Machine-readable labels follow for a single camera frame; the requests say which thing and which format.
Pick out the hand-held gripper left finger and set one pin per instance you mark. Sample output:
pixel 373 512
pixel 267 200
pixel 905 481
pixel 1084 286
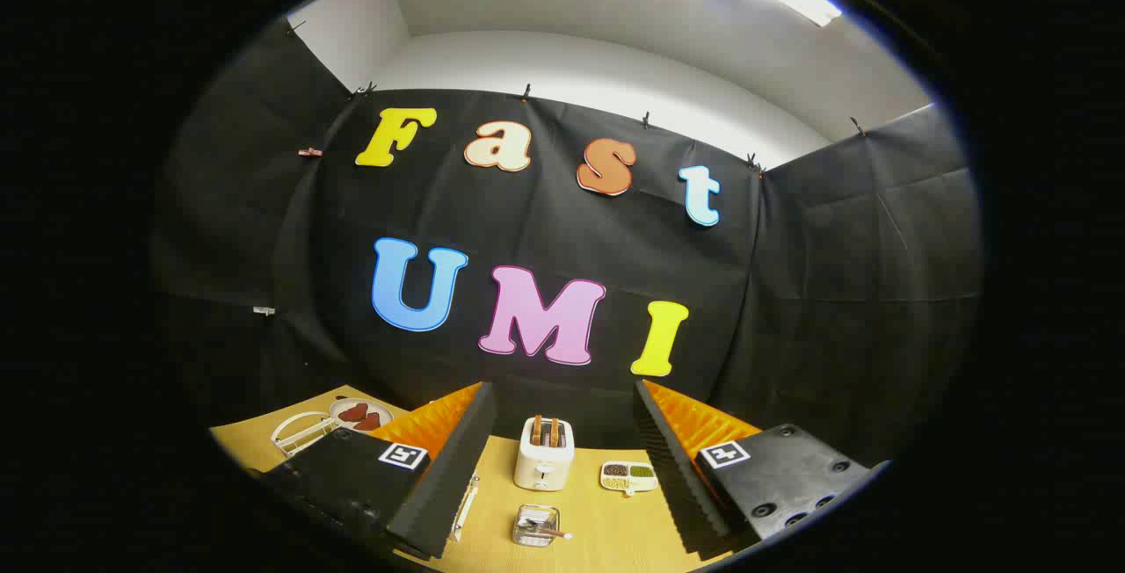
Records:
pixel 457 476

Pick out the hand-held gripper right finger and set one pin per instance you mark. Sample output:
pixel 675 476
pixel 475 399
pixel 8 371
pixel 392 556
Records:
pixel 672 476

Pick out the white divided dish of beans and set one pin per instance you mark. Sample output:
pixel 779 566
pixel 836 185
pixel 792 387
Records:
pixel 628 476

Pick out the small plate with sausages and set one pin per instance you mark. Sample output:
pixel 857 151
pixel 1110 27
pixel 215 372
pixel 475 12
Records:
pixel 384 413

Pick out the white toaster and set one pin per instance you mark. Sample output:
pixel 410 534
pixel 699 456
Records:
pixel 543 463

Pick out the brown toast slice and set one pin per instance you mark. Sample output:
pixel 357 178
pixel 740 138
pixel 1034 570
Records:
pixel 555 432
pixel 537 429

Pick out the red sausage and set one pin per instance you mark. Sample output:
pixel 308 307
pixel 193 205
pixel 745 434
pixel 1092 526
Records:
pixel 368 422
pixel 352 412

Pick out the black backdrop cloth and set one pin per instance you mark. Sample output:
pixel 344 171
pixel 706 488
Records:
pixel 545 230

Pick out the row of black cloth clips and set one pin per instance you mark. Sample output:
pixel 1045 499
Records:
pixel 526 92

